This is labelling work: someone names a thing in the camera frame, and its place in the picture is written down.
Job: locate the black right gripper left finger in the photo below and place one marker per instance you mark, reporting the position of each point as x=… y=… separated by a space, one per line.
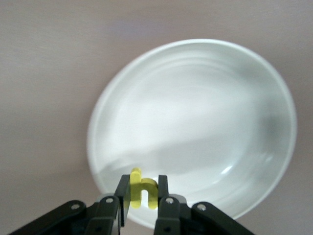
x=107 y=215

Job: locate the beige round plate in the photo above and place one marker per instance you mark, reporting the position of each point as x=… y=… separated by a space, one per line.
x=195 y=117

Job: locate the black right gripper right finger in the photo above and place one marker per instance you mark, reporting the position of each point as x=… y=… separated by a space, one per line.
x=171 y=215

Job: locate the yellow foam letter h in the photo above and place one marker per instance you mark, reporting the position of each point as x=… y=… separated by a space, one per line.
x=135 y=193

